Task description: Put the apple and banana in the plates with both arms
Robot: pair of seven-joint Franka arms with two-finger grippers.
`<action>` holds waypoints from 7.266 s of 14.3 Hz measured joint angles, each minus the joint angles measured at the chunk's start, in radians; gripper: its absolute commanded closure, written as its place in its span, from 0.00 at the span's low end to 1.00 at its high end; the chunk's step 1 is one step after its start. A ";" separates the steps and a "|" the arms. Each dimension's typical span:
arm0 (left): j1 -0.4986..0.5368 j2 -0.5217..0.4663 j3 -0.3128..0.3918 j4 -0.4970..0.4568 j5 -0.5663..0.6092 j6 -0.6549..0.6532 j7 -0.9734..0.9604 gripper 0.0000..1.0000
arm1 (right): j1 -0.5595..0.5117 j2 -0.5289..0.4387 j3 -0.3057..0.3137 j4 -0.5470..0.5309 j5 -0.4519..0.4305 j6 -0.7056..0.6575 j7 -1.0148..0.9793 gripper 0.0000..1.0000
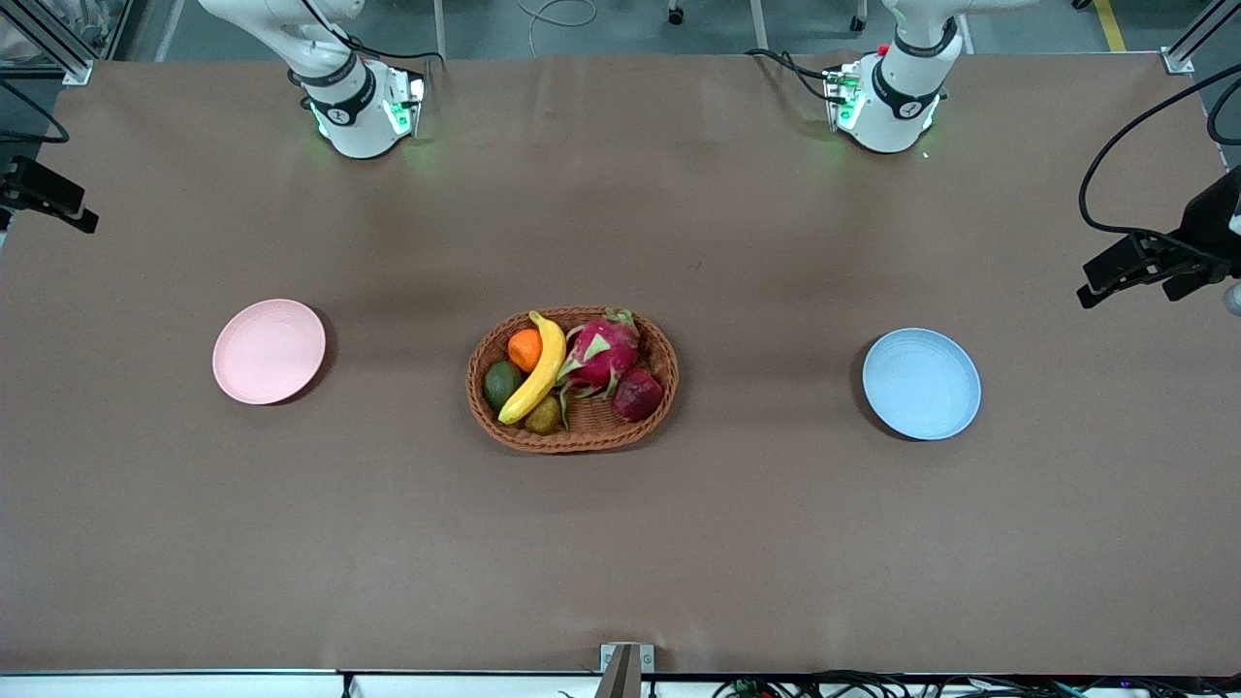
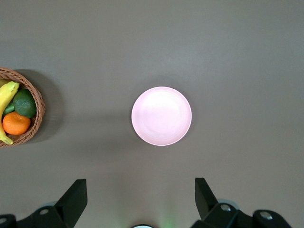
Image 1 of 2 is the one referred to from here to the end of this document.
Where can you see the olive green kiwi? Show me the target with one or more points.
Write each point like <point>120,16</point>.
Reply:
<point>543,417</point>

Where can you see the grey metal leg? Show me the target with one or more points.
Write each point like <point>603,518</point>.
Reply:
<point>759,24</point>
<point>440,29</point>

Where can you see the pink round plate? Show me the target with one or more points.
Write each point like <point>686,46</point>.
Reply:
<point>269,351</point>

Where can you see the pink dragon fruit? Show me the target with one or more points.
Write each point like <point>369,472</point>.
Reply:
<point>601,354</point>

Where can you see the aluminium frame post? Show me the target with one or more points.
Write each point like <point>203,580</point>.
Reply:
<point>1197,34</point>
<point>48,39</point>

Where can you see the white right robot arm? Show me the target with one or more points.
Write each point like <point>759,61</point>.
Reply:
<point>359,109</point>

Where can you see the dark red apple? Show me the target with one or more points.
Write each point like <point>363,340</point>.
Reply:
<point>638,395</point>

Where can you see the green avocado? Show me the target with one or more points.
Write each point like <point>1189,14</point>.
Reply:
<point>501,385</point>

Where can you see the grey metal table bracket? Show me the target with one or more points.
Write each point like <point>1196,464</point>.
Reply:
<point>620,674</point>

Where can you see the orange fruit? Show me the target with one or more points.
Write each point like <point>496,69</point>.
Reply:
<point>524,351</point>

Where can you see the light blue round plate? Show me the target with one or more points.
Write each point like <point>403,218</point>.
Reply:
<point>921,384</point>

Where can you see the yellow banana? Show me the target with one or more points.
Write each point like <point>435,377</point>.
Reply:
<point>548,364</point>

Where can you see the table cover sheet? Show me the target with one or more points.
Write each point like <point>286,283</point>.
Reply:
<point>620,543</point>

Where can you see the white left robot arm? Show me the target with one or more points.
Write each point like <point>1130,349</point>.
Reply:
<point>897,97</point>

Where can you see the brown wicker basket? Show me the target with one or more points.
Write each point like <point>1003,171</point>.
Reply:
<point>593,428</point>

